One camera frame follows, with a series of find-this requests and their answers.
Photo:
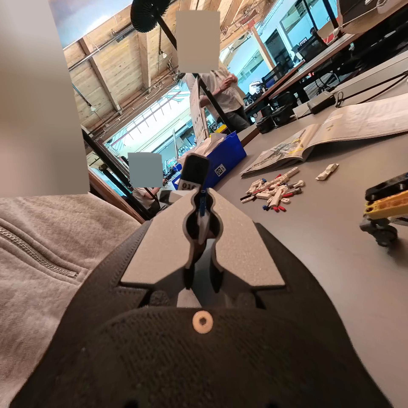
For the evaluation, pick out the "black battery chargers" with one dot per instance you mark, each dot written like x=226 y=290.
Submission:
x=274 y=119

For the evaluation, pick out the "black power adapter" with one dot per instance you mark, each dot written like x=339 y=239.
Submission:
x=320 y=102

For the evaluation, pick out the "blue lego pin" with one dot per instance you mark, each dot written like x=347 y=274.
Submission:
x=202 y=202

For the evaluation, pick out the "black pleated lamp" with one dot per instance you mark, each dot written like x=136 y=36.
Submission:
x=146 y=12

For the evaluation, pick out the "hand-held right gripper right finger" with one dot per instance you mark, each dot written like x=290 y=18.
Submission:
x=248 y=255

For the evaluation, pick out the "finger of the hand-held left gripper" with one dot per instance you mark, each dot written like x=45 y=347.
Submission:
x=203 y=224
x=170 y=197

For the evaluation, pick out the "white yellow lego plane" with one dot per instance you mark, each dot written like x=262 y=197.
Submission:
x=389 y=204

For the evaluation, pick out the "blue plastic bin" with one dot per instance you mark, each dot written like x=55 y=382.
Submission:
x=226 y=156

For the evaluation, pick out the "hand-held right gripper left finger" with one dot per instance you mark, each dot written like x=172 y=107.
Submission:
x=159 y=251

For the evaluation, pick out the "white crumpled paper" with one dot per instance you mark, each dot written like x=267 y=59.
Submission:
x=204 y=145

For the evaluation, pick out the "white lego panel piece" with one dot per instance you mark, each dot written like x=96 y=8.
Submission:
x=326 y=172

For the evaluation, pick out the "person's grey hoodie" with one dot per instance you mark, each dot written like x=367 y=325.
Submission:
x=47 y=255

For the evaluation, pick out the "pile of loose lego pieces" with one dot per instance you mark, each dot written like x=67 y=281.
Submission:
x=274 y=191

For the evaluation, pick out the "open instruction booklet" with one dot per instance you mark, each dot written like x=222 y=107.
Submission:
x=350 y=127

